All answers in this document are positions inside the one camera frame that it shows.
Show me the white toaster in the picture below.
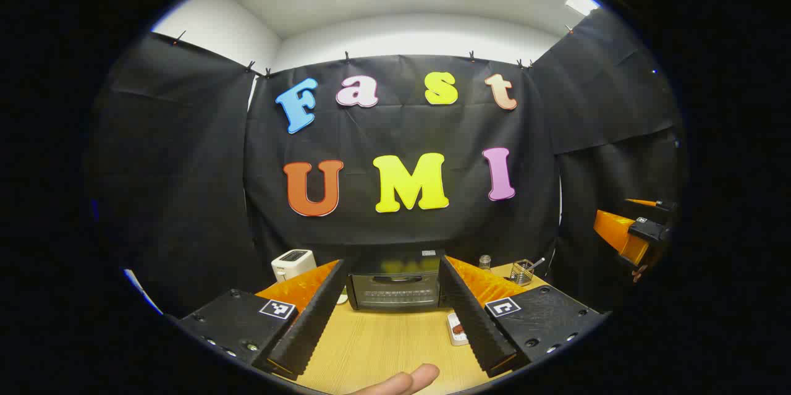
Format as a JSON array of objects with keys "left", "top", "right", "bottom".
[{"left": 271, "top": 249, "right": 316, "bottom": 283}]

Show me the black backdrop cloth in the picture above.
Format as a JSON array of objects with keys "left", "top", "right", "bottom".
[{"left": 87, "top": 9, "right": 687, "bottom": 315}]

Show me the black electric oven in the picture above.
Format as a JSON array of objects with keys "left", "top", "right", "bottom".
[{"left": 346, "top": 250, "right": 446, "bottom": 312}]

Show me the clear glass cup with spoon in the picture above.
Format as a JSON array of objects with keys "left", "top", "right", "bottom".
[{"left": 510, "top": 257, "right": 546, "bottom": 286}]

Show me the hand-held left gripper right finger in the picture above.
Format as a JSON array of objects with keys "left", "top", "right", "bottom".
[{"left": 438, "top": 255, "right": 609, "bottom": 378}]

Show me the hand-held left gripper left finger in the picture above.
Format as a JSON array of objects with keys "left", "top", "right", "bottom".
[{"left": 178, "top": 259, "right": 348, "bottom": 378}]

